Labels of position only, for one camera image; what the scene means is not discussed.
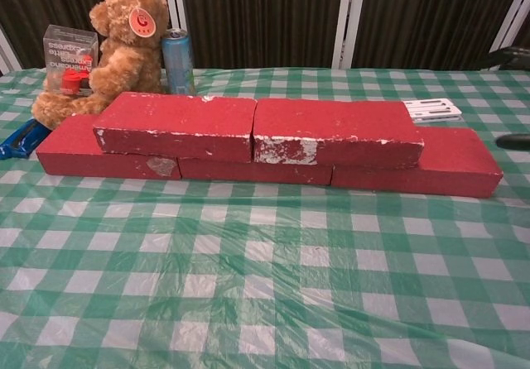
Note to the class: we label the brown teddy bear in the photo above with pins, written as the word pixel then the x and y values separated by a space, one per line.
pixel 124 67

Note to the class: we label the blue snack wrapper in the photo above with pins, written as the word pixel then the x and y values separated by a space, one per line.
pixel 22 141

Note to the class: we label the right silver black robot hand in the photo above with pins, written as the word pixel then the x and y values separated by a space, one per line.
pixel 513 58

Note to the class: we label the clear box with red items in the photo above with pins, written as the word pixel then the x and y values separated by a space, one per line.
pixel 68 58

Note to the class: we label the white slotted folding stand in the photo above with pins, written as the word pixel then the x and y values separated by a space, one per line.
pixel 435 110

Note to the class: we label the round orange hang tag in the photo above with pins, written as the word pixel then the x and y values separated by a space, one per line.
pixel 143 21

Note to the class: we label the blue drink can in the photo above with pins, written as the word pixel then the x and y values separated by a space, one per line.
pixel 178 63

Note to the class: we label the red brick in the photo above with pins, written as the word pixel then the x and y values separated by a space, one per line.
pixel 339 121
pixel 256 172
pixel 70 154
pixel 455 158
pixel 178 116

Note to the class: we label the green checkered tablecloth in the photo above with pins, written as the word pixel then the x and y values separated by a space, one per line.
pixel 265 269

